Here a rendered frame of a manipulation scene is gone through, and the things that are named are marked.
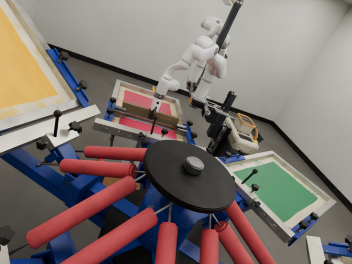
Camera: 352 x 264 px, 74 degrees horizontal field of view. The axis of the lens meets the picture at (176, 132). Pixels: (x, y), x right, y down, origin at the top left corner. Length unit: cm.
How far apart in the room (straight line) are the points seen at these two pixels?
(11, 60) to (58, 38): 420
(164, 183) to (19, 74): 83
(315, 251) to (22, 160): 124
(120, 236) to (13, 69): 86
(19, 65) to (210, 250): 105
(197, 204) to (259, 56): 529
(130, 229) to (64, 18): 491
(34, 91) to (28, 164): 32
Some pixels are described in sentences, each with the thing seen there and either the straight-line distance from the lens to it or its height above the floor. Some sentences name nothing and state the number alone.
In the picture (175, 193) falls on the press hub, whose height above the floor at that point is 132.
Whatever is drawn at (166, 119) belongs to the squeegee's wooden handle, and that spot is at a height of 102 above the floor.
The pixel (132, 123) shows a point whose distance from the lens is 160.
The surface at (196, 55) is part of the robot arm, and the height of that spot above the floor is 149.
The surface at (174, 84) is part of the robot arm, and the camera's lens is 158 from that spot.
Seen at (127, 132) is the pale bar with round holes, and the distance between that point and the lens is 134.
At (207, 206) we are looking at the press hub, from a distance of 66.
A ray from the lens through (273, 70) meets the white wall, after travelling 607.
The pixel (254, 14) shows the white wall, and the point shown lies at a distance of 555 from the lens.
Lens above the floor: 173
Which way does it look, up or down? 27 degrees down
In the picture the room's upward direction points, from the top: 25 degrees clockwise
